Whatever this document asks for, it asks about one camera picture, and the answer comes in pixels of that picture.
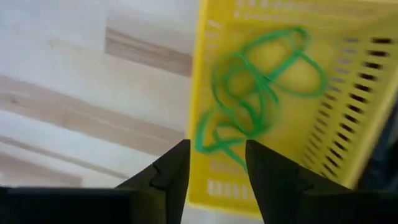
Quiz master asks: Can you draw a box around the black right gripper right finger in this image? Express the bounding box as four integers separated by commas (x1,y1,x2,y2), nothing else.
244,139,351,224

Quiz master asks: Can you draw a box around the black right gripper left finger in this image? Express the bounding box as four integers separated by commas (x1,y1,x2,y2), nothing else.
114,139,192,224

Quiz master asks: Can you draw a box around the yellow plastic basket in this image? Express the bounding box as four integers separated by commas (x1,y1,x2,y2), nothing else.
185,0,398,218

